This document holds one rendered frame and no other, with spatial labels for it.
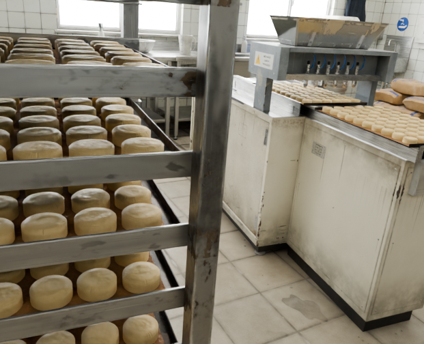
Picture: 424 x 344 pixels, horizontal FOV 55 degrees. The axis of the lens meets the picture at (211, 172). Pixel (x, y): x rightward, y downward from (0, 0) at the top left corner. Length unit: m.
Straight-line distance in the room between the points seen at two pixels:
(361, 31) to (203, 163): 2.00
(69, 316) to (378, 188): 1.48
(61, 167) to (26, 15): 4.29
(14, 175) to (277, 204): 1.97
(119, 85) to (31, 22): 4.29
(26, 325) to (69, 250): 0.10
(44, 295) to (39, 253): 0.09
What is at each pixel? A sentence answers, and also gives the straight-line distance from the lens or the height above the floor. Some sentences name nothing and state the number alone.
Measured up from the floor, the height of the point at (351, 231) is 0.43.
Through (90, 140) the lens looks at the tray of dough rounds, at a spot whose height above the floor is 1.15.
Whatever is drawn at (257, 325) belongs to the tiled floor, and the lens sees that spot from 2.00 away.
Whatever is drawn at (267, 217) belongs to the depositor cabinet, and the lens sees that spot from 2.32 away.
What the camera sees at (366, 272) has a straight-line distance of 1.95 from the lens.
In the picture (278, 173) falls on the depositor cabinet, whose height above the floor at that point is 0.53.
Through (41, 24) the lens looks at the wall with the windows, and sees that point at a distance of 4.71.
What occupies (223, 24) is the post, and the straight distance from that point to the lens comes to 0.41.
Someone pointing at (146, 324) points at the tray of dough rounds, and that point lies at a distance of 0.63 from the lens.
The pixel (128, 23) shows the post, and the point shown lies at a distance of 0.84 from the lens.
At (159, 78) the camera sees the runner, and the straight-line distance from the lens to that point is 0.43.
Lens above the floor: 1.30
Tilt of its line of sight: 21 degrees down
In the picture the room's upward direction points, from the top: 4 degrees clockwise
